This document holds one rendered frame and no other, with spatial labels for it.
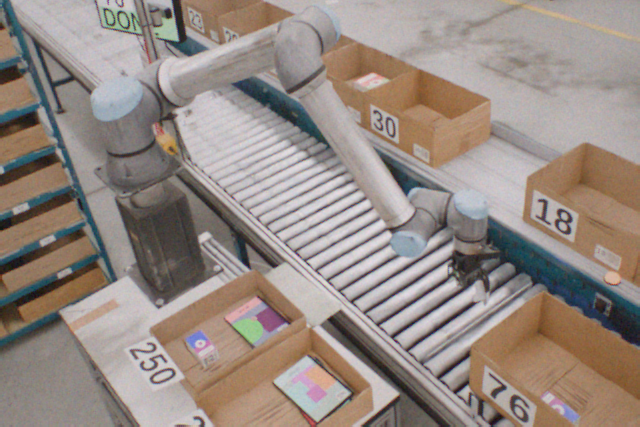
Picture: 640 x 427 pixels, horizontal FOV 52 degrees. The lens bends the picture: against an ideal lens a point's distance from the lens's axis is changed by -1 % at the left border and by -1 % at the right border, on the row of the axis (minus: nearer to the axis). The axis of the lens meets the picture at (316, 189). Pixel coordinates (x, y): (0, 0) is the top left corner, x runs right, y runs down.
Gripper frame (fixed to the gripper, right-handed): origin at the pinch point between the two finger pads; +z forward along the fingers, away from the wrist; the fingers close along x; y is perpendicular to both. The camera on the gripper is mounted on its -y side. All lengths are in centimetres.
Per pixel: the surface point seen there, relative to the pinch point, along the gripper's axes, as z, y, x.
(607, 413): 4.4, 2.9, 49.2
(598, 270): -8.7, -26.2, 23.4
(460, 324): 5.5, 8.1, 3.0
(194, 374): 4, 79, -33
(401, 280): 5.6, 8.5, -22.8
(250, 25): -15, -47, -204
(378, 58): -21, -58, -111
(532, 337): 4.4, -2.8, 20.6
